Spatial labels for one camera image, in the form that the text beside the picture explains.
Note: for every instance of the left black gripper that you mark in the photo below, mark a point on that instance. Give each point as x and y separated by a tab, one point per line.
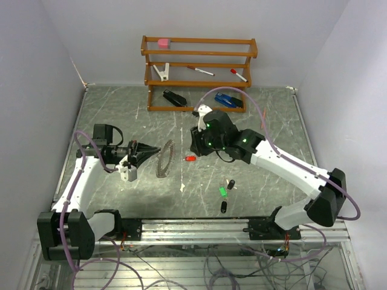
137	151

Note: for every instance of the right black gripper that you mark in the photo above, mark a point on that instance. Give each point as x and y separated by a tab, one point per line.
197	146

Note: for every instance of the red key tag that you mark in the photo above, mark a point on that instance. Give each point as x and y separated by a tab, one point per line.
190	158

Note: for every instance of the metal disc with keyrings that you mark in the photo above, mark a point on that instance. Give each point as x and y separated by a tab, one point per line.
165	159

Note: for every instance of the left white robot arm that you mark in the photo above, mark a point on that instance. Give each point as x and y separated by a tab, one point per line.
65	232

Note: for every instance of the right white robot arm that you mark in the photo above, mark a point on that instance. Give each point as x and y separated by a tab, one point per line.
215	132

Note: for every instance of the black key tag upper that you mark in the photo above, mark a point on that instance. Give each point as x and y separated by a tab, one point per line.
231	184

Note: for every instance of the black stapler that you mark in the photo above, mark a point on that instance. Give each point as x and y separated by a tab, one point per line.
175	99

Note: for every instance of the blue stapler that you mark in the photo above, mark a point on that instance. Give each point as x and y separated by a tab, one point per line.
228	101

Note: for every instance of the green key tag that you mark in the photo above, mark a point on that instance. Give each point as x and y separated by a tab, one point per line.
223	192

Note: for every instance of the wooden three-tier shelf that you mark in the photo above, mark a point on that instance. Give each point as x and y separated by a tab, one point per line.
218	56

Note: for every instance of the red-capped marker left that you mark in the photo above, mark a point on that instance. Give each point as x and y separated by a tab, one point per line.
201	70

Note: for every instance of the red-capped marker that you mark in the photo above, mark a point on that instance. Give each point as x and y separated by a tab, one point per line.
201	70
233	71

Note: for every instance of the white plastic clip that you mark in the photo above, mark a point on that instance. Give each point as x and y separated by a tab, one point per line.
163	75

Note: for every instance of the red-capped marker right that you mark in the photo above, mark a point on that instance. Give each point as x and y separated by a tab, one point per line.
233	71

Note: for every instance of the pink eraser block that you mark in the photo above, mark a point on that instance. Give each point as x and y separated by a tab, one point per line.
164	43

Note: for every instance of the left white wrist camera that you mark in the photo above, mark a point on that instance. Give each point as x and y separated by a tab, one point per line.
128	172

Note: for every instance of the aluminium mounting rail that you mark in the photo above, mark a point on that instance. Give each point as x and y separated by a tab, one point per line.
185	231

